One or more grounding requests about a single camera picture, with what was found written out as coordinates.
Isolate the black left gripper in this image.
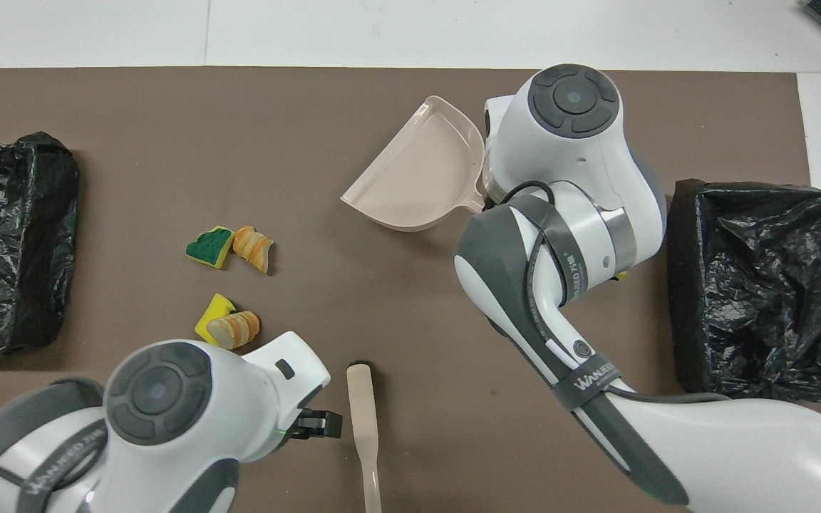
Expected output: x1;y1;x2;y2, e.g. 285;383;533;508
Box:
284;410;344;439

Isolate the beige brush with black bristles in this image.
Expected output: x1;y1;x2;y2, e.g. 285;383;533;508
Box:
346;361;383;513

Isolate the pale bread chunk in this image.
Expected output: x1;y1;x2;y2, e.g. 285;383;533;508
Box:
207;311;262;351

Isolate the notched yellow sponge piece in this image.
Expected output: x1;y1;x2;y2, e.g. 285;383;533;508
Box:
195;293;237;346

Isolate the orange striped croissant piece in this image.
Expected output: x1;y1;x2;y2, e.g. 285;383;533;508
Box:
232;226;274;274

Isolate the green-topped yellow sponge piece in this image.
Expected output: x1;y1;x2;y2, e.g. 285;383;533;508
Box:
185;226;235;271

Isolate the beige plastic dustpan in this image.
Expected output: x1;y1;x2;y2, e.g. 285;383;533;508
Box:
340;95;487;232

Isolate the black bag-lined bin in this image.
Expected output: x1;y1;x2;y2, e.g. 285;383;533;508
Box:
667;178;821;415
0;132;81;357

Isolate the brown table mat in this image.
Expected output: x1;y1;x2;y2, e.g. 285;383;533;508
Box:
0;68;821;513

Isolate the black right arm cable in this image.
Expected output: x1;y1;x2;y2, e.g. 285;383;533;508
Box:
500;180;732;407

